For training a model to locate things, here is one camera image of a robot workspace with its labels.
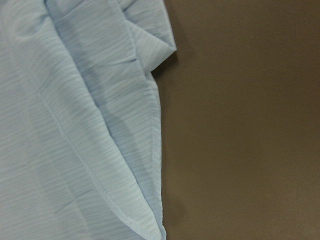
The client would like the light blue button shirt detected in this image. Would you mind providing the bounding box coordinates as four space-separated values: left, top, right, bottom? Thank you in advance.
0 0 176 240

